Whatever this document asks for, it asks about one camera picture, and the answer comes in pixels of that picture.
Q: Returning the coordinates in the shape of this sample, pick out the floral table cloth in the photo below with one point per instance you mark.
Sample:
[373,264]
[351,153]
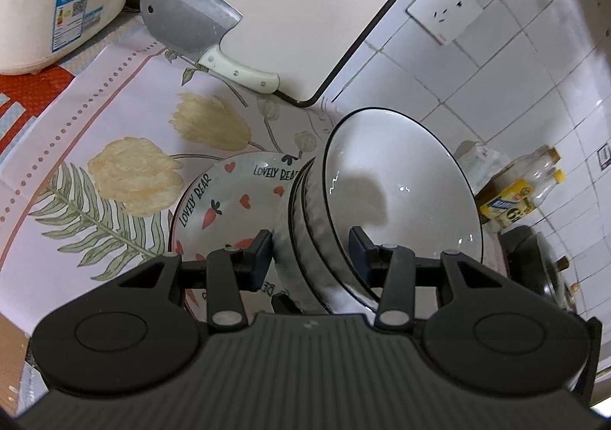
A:
[89,191]

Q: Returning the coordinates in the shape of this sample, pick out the white bowl dark rim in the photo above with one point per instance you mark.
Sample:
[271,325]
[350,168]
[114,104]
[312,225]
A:
[310,238]
[386,173]
[302,290]

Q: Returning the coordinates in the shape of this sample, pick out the white wall socket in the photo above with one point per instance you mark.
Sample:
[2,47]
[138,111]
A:
[445,20]

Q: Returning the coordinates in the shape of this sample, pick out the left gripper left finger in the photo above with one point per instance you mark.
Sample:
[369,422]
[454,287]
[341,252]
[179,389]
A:
[224,274]

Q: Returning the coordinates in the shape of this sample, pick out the carrot pattern white plate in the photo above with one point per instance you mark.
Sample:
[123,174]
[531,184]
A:
[231,202]

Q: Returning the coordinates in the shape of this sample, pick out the grey cleaver with white handle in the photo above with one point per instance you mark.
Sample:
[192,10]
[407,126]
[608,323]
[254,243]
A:
[195,29]

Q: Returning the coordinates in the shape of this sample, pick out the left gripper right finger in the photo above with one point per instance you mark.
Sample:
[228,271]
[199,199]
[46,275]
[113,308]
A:
[399,272]

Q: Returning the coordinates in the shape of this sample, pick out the yellow label bottle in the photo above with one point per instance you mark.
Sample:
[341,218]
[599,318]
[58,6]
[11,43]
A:
[520,199]

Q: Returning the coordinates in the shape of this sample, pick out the clear oil bottle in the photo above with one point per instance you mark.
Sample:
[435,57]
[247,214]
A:
[531,168]

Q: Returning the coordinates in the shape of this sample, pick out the black wok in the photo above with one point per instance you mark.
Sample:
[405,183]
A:
[531,262]

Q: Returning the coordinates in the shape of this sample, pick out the red striped cloth mat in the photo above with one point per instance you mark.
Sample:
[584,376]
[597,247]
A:
[24,98]

